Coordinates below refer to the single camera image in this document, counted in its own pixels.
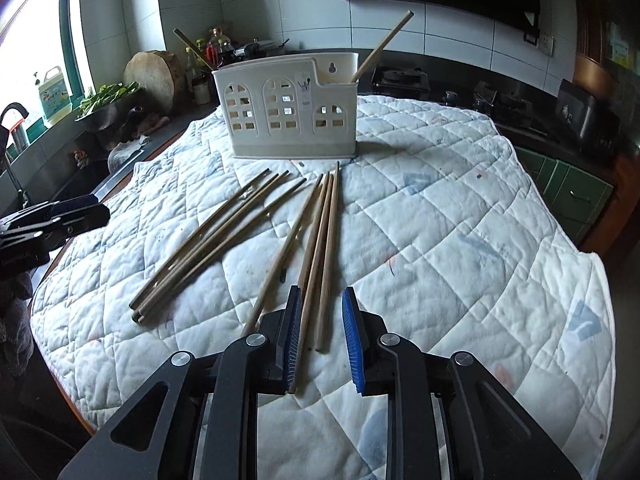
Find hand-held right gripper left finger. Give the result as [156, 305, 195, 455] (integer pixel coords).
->
[57, 285, 303, 480]

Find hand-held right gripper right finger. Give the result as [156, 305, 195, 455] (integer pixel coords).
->
[341, 286, 583, 480]

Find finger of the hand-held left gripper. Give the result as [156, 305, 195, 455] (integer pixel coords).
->
[0, 203, 111, 281]
[0, 195, 100, 233]

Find pile of wooden chopsticks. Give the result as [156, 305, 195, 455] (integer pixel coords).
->
[129, 161, 341, 394]

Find white plastic utensil holder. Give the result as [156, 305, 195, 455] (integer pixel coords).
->
[212, 51, 360, 160]

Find person's left forearm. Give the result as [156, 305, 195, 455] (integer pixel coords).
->
[0, 275, 35, 378]

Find steel kitchen sink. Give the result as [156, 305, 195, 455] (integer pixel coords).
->
[47, 159, 113, 203]

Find grey dish cloth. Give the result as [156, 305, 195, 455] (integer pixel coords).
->
[107, 135, 152, 172]

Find steel bowl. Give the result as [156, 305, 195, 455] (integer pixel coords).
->
[74, 91, 142, 135]

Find white detergent jug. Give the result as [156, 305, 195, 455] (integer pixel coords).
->
[37, 65, 71, 129]

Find pink dish cloth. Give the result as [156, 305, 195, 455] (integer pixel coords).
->
[131, 114, 171, 137]

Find green leafy vegetables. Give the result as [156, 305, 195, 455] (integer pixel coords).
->
[77, 81, 141, 113]

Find round wooden cutting board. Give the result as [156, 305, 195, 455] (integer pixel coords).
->
[123, 49, 177, 112]

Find white quilted mat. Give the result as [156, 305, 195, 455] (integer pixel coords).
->
[30, 92, 616, 480]

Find green framed window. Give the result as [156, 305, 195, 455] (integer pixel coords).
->
[0, 0, 97, 161]

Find steel pressure cooker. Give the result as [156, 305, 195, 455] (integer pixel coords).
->
[234, 37, 291, 62]

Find green kitchen cabinet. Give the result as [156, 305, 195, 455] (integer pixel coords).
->
[514, 144, 614, 242]

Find black gas stove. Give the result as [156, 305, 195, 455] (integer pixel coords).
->
[370, 64, 551, 137]

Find black countertop appliance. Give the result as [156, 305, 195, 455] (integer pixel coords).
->
[554, 79, 622, 150]

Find copper coloured pot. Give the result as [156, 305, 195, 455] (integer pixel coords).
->
[574, 54, 617, 92]

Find black handled kitchen tool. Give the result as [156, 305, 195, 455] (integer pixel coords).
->
[0, 102, 29, 154]

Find wall socket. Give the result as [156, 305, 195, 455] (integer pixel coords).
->
[522, 32, 555, 57]

